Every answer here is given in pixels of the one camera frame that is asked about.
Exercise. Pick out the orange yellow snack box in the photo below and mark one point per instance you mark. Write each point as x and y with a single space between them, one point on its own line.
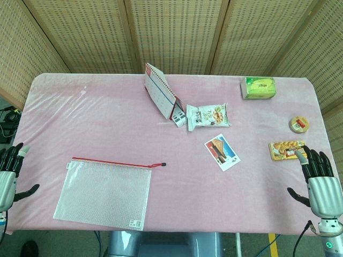
284 151

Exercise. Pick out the red white desk calendar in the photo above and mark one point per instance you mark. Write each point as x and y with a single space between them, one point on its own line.
159 93

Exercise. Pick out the woven folding screen panel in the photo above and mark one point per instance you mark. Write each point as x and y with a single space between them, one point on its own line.
257 37
327 61
177 34
80 34
16 53

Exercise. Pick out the postcard with palace picture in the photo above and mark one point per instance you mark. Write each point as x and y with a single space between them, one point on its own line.
222 152

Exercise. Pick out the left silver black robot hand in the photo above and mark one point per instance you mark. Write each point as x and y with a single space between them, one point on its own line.
7 187

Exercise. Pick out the white snack packet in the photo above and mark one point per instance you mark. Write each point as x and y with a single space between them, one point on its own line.
207 116

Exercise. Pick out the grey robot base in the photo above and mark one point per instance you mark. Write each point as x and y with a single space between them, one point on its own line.
163 245

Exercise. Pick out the black shoe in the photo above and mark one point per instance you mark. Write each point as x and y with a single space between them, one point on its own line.
29 249

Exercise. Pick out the green tissue pack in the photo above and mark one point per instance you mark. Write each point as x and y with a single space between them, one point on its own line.
258 88

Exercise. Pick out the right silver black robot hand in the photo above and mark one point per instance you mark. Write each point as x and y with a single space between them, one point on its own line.
323 195

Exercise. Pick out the round orange tin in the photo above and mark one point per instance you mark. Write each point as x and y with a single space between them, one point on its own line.
298 124

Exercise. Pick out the mesh zipper pouch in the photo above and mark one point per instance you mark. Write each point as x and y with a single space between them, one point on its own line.
104 195

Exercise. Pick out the white table leg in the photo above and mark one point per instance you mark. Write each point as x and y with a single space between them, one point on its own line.
238 245

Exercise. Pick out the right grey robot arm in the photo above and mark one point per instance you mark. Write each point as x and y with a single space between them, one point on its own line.
332 235

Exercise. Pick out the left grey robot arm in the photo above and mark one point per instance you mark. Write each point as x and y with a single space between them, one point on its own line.
1 217

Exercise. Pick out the pink tablecloth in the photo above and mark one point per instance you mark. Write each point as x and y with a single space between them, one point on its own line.
107 120

